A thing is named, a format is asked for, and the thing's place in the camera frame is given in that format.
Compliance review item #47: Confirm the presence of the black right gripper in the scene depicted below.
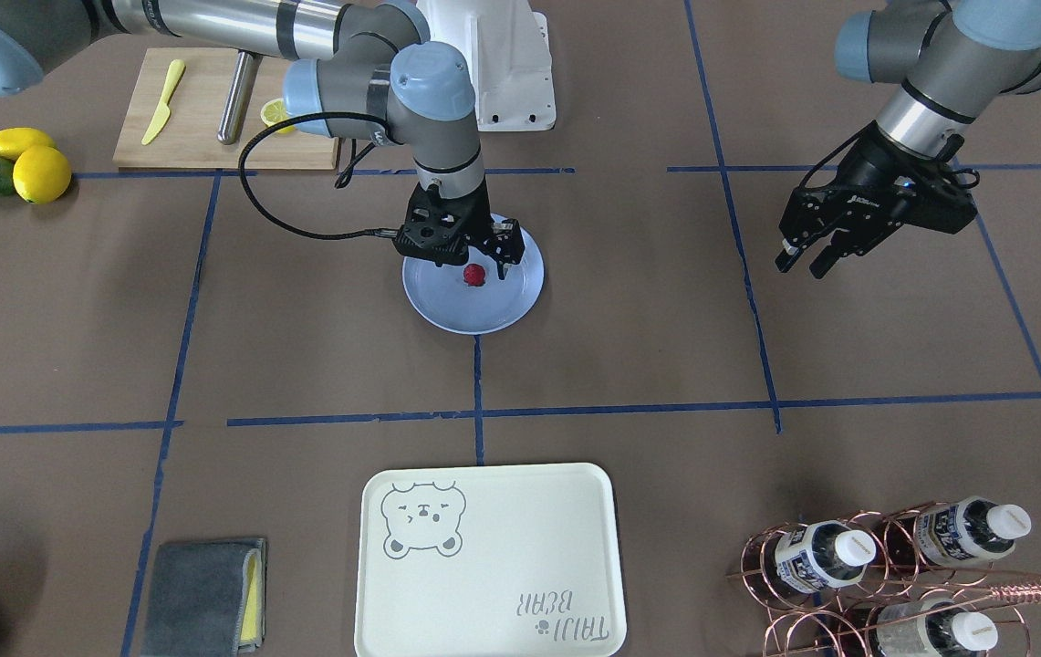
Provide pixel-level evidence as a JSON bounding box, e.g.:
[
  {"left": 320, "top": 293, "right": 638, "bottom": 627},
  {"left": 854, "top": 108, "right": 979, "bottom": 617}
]
[{"left": 392, "top": 182, "right": 525, "bottom": 280}]

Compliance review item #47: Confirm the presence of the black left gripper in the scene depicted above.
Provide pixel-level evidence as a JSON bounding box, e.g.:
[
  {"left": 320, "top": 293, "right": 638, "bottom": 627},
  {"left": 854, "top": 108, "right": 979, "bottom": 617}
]
[{"left": 776, "top": 123, "right": 979, "bottom": 280}]

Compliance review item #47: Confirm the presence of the red strawberry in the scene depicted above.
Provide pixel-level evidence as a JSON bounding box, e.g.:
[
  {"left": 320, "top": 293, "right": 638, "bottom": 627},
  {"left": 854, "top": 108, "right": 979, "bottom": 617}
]
[{"left": 462, "top": 263, "right": 487, "bottom": 287}]

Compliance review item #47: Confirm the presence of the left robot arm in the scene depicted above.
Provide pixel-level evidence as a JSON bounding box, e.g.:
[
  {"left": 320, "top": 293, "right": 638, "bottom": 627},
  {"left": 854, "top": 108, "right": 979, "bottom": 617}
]
[{"left": 776, "top": 1, "right": 1041, "bottom": 278}]

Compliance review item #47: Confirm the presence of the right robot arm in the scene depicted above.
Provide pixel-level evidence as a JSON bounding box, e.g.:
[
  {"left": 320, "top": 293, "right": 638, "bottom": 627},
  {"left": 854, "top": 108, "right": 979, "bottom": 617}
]
[{"left": 0, "top": 1, "right": 526, "bottom": 277}]

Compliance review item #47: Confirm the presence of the half lemon slice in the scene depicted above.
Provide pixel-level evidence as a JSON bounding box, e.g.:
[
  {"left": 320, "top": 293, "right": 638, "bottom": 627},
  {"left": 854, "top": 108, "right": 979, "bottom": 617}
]
[{"left": 260, "top": 99, "right": 290, "bottom": 128}]

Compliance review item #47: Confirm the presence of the steel rod black cap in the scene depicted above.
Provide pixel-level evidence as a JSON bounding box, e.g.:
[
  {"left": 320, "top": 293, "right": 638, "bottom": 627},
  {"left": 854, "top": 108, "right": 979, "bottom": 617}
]
[{"left": 215, "top": 50, "right": 260, "bottom": 145}]

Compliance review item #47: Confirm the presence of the dark drink bottle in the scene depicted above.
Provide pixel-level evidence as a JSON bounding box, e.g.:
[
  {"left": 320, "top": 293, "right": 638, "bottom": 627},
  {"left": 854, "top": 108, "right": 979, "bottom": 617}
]
[
  {"left": 912, "top": 496, "right": 1033, "bottom": 568},
  {"left": 873, "top": 609, "right": 999, "bottom": 656},
  {"left": 772, "top": 521, "right": 878, "bottom": 593}
]

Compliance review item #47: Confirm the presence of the cream bear tray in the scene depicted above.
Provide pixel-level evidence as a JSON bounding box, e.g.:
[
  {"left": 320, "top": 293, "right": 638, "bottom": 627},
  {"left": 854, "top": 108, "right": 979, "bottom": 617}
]
[{"left": 354, "top": 463, "right": 628, "bottom": 656}]

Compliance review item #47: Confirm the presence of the wooden cutting board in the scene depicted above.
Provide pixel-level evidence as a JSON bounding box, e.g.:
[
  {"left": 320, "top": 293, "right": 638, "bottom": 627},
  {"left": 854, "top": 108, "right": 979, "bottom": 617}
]
[{"left": 115, "top": 48, "right": 290, "bottom": 168}]

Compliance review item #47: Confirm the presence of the yellow plastic knife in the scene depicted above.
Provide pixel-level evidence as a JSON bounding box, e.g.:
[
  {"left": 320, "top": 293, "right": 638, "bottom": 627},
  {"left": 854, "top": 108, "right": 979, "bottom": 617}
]
[{"left": 141, "top": 59, "right": 186, "bottom": 146}]

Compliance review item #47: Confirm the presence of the dark drink bottle front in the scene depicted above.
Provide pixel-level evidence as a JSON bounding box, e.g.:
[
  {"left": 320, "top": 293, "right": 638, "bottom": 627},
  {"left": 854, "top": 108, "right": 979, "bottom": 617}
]
[{"left": 873, "top": 609, "right": 999, "bottom": 656}]

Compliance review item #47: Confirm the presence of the grey yellow folded cloth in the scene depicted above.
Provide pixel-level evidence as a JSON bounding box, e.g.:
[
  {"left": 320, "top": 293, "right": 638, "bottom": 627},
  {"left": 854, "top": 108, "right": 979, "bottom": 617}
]
[{"left": 139, "top": 537, "right": 268, "bottom": 656}]

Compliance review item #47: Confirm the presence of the yellow lemon front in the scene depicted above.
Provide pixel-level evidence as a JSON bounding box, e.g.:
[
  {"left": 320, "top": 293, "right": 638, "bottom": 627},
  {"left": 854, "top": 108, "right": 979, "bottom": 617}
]
[{"left": 12, "top": 145, "right": 73, "bottom": 204}]

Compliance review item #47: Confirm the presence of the yellow lemon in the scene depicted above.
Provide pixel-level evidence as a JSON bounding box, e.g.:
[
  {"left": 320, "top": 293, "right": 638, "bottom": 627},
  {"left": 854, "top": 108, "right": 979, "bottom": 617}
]
[
  {"left": 12, "top": 145, "right": 73, "bottom": 204},
  {"left": 0, "top": 126, "right": 57, "bottom": 162}
]

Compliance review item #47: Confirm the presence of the yellow lemon back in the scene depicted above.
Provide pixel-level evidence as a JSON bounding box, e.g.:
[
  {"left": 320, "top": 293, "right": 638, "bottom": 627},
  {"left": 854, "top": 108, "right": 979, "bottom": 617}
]
[{"left": 0, "top": 126, "right": 57, "bottom": 162}]

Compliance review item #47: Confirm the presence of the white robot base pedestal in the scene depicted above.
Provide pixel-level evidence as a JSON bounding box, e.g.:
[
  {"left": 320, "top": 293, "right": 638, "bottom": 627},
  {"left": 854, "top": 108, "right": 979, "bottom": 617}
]
[{"left": 416, "top": 1, "right": 557, "bottom": 132}]

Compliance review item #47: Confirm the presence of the copper wire bottle rack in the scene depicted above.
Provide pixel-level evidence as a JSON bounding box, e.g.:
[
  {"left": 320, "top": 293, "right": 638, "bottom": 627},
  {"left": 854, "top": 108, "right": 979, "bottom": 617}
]
[{"left": 728, "top": 502, "right": 1041, "bottom": 656}]

